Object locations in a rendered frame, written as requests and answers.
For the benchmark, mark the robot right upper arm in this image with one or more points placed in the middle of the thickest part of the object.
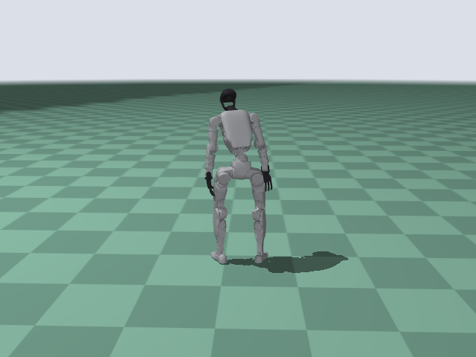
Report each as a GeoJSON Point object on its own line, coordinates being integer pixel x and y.
{"type": "Point", "coordinates": [256, 129]}

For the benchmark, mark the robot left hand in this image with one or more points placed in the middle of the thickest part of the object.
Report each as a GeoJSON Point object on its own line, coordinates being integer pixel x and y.
{"type": "Point", "coordinates": [208, 178]}

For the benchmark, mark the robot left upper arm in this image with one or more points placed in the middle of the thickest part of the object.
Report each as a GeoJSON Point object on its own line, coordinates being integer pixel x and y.
{"type": "Point", "coordinates": [213, 132]}

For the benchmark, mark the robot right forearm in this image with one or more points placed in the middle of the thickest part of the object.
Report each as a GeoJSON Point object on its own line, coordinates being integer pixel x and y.
{"type": "Point", "coordinates": [263, 156]}

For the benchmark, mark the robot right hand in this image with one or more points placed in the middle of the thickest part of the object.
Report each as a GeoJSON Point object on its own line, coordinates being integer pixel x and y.
{"type": "Point", "coordinates": [267, 178]}

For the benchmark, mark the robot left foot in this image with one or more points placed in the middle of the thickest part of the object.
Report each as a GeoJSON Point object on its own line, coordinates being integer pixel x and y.
{"type": "Point", "coordinates": [221, 258]}

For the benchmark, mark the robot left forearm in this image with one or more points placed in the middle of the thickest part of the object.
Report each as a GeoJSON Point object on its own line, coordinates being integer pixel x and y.
{"type": "Point", "coordinates": [209, 160]}

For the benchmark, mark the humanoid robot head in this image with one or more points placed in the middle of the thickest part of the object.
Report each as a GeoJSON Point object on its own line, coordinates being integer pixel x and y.
{"type": "Point", "coordinates": [228, 95]}

